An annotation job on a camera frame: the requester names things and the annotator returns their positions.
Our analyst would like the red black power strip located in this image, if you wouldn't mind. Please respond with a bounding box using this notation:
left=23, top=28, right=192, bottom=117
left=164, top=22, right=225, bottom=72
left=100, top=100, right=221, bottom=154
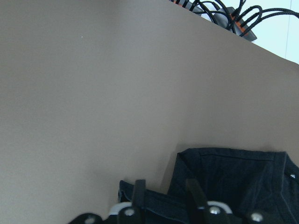
left=172, top=0, right=257, bottom=42

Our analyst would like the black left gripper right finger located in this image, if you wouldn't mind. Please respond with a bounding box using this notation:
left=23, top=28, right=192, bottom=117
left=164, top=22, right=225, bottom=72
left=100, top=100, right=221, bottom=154
left=185, top=179, right=230, bottom=224

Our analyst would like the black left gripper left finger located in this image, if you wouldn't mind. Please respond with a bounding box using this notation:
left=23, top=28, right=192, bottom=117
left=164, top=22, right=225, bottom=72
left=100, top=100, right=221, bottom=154
left=117, top=179, right=146, bottom=224

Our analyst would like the black printed t-shirt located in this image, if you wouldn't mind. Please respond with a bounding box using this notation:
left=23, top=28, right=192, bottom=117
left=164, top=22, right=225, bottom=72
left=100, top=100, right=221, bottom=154
left=118, top=147, right=299, bottom=224

